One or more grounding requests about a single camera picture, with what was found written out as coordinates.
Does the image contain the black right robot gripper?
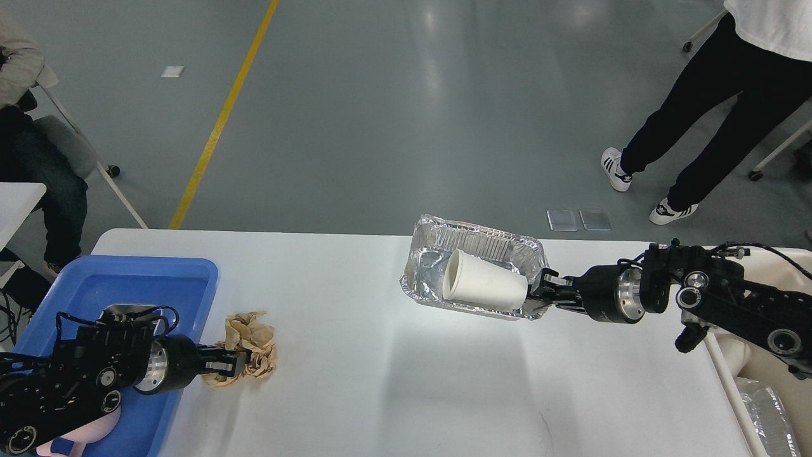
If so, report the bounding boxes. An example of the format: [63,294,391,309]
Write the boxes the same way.
[526,264,646,324]

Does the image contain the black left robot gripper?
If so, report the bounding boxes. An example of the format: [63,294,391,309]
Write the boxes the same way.
[133,335,247,395]

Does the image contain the brown paper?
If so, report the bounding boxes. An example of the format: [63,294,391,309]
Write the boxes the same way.
[201,310,278,388]

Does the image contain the cream paper cup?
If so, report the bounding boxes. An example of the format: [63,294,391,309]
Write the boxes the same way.
[442,249,528,312]

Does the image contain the aluminium foil tray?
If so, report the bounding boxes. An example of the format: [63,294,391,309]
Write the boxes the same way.
[400,214,550,321]

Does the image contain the pink plastic mug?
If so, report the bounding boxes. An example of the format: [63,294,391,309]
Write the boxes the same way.
[35,407,124,456]

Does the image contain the small stainless steel tray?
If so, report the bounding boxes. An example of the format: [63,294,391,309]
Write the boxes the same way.
[99,303,160,323]

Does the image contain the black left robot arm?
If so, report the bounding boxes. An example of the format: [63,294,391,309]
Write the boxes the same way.
[1,304,250,455]

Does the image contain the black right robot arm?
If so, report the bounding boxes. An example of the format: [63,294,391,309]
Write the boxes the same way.
[526,239,811,381]

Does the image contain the left floor outlet plate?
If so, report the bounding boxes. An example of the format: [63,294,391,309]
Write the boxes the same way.
[546,209,579,232]

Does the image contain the floor outlet plate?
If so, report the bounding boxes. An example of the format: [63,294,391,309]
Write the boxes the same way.
[546,209,579,232]
[579,209,612,231]

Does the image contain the blue plastic tray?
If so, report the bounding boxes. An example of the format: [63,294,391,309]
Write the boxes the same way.
[2,255,218,456]

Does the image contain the right floor outlet plate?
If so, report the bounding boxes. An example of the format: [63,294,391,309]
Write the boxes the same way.
[579,209,612,231]

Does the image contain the white folding chair left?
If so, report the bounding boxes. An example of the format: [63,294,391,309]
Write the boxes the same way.
[33,65,148,229]

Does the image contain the cream office chair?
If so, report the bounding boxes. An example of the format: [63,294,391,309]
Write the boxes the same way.
[681,10,811,182]

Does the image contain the cream plastic bin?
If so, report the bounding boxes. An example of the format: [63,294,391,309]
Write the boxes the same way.
[704,247,811,456]

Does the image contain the white side table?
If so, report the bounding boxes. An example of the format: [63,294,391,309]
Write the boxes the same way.
[1,182,46,250]

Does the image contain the seated person at left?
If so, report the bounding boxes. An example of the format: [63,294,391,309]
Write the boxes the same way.
[1,12,88,275]

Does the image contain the foil tray in bin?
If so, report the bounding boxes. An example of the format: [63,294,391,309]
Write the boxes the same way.
[735,377,801,456]

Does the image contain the white floor marker square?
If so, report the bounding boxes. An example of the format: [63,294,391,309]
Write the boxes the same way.
[160,65,185,79]

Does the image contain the walking person black trousers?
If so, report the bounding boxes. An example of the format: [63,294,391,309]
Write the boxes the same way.
[600,1,811,225]

